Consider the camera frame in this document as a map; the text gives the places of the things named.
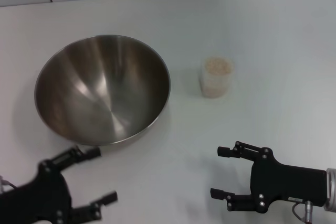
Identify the white rice grains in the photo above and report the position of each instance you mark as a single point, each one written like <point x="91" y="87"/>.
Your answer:
<point x="218" y="66"/>

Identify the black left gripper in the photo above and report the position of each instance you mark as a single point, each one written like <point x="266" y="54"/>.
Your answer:
<point x="44" y="195"/>

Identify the clear plastic cup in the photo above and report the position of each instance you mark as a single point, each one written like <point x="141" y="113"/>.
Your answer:
<point x="203" y="80"/>

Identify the stainless steel mixing bowl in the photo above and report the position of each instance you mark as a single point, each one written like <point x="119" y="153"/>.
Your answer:
<point x="105" y="90"/>

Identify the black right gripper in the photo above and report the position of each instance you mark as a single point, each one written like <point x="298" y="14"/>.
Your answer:
<point x="288" y="182"/>

